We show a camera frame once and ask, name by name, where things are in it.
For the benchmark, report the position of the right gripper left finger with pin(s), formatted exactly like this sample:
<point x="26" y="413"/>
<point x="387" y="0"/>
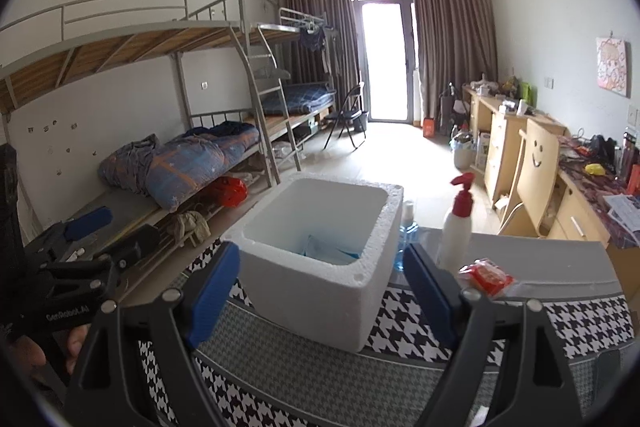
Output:
<point x="109" y="387"/>

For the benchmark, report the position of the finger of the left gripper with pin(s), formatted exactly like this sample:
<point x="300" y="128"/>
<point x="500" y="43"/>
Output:
<point x="90" y="222"/>

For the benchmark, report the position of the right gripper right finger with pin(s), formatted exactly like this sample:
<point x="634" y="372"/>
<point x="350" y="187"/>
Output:
<point x="534" y="387"/>

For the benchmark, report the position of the blue orange quilt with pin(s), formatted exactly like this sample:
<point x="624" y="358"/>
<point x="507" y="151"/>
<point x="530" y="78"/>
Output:
<point x="173" y="172"/>

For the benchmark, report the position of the red snack packet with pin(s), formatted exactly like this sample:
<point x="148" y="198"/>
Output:
<point x="487" y="277"/>

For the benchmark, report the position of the red plastic bag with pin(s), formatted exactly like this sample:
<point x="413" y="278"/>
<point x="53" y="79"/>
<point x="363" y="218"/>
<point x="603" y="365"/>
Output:
<point x="227" y="191"/>

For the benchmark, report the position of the white bottle red pump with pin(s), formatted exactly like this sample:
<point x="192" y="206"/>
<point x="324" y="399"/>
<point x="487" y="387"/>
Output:
<point x="457" y="229"/>

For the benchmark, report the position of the wooden smiley chair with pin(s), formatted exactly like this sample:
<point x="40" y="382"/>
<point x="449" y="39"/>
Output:
<point x="530" y="210"/>

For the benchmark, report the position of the near metal bunk bed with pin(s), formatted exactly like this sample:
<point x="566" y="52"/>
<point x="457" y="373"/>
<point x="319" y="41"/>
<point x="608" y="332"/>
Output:
<point x="80" y="78"/>

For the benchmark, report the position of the metal bunk bed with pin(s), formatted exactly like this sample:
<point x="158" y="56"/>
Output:
<point x="80" y="78"/>
<point x="281" y="137"/>

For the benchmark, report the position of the clear bottle blue liquid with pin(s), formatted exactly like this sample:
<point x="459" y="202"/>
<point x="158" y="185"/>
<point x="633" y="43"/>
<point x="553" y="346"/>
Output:
<point x="407" y="234"/>

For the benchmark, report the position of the printed papers on desk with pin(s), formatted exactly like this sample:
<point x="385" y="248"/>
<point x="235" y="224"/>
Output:
<point x="624" y="209"/>

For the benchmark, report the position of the white styrofoam box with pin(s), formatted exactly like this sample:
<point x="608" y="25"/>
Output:
<point x="317" y="254"/>

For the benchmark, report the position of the yellow object on desk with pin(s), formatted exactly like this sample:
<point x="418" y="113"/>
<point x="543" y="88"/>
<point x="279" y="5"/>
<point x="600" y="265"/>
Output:
<point x="595" y="170"/>

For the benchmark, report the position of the blue folded bedding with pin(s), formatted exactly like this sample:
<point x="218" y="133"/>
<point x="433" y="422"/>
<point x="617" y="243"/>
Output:
<point x="300" y="98"/>

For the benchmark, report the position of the long wooden desk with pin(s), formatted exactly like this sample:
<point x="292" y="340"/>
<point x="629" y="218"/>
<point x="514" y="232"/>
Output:
<point x="581" y="212"/>

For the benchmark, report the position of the orange object on floor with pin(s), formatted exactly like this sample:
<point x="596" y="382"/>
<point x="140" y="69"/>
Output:
<point x="428" y="128"/>

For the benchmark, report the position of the far metal bunk bed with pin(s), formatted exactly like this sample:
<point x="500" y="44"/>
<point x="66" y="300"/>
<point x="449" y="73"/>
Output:
<point x="281" y="137"/>

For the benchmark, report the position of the black folding chair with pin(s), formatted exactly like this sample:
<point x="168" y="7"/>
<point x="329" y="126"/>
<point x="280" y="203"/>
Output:
<point x="350" y="118"/>

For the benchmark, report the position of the glass balcony door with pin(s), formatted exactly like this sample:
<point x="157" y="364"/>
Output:
<point x="386" y="31"/>

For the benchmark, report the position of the left brown curtain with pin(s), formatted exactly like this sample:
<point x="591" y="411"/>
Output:
<point x="327" y="48"/>

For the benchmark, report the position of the brown curtain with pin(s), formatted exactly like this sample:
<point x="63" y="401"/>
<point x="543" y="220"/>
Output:
<point x="457" y="44"/>
<point x="327" y="48"/>

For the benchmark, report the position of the right brown curtain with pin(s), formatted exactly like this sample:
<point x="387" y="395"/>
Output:
<point x="457" y="44"/>

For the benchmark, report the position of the pink wall poster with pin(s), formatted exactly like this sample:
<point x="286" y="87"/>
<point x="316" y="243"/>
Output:
<point x="612" y="70"/>

